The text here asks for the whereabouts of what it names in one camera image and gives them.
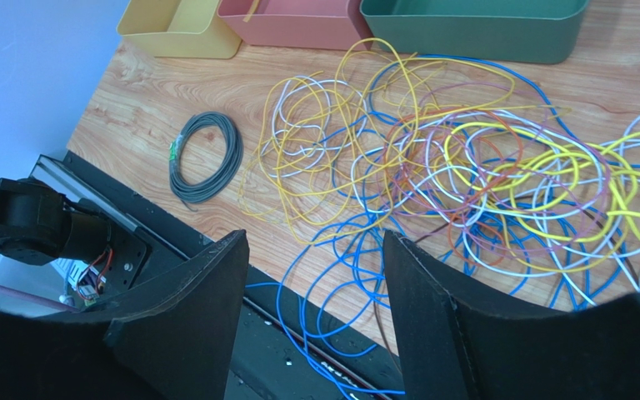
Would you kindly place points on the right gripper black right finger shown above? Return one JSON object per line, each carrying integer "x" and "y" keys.
{"x": 458, "y": 338}

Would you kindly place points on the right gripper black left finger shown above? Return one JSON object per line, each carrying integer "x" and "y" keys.
{"x": 170, "y": 337}

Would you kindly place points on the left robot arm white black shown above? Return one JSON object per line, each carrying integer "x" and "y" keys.
{"x": 97, "y": 255}

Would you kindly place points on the yellow plastic bin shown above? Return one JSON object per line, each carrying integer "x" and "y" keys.
{"x": 178, "y": 29}

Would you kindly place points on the green plastic bin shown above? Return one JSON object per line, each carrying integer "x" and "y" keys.
{"x": 524, "y": 31}

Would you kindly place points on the red plastic bin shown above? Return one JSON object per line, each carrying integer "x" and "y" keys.
{"x": 314, "y": 24}

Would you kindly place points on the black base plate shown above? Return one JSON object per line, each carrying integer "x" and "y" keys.
{"x": 271, "y": 358}

